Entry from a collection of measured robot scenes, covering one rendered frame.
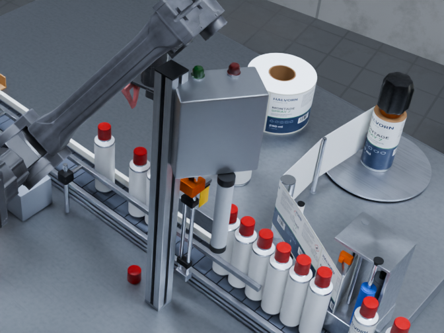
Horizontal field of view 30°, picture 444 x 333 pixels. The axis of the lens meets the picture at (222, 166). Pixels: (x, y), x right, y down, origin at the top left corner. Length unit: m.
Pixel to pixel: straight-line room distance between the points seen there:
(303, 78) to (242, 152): 0.80
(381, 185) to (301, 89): 0.35
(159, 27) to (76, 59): 1.45
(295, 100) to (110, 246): 0.66
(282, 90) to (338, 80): 1.89
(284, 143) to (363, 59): 2.08
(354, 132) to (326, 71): 2.02
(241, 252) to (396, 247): 0.35
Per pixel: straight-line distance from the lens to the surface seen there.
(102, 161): 2.09
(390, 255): 1.75
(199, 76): 1.54
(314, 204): 2.20
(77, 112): 1.36
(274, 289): 1.86
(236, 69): 1.56
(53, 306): 1.99
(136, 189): 2.03
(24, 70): 2.68
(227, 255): 1.93
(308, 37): 4.49
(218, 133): 1.56
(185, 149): 1.56
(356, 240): 1.76
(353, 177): 2.29
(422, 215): 2.25
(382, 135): 2.24
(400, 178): 2.32
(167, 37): 1.28
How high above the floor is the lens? 2.38
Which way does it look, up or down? 42 degrees down
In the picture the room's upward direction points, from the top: 7 degrees clockwise
